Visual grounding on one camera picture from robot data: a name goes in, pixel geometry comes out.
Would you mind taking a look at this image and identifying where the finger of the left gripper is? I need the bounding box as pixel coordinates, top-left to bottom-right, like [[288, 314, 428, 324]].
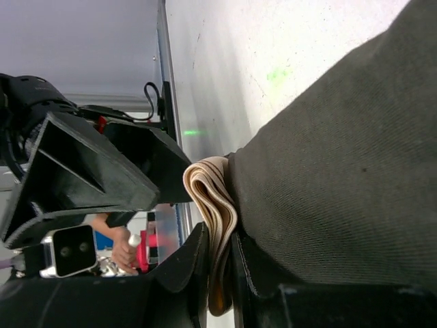
[[104, 123, 191, 228]]

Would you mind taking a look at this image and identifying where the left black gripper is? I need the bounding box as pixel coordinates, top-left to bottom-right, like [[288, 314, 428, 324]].
[[1, 73, 159, 249]]

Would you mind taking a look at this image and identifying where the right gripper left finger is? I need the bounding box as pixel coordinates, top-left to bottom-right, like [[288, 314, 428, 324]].
[[1, 223, 209, 328]]

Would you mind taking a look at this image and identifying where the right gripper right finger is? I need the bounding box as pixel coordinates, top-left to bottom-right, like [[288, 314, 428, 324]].
[[231, 232, 436, 328]]

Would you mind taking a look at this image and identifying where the olive underwear beige waistband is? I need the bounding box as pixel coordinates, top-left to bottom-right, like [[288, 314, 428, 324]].
[[183, 1, 436, 316]]

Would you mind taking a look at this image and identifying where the person's hand in background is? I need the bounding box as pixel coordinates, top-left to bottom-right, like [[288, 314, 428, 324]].
[[89, 213, 138, 275]]

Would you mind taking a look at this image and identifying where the red white handle tool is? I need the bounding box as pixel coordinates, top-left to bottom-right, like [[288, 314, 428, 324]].
[[128, 230, 158, 273]]

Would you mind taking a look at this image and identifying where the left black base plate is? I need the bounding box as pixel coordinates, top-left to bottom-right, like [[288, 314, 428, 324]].
[[158, 81, 172, 133]]

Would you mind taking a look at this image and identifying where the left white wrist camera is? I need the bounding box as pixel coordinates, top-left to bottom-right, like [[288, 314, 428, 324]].
[[39, 225, 98, 278]]

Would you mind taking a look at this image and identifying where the aluminium mounting rail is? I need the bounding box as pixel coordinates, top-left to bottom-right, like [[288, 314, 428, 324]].
[[63, 0, 192, 247]]

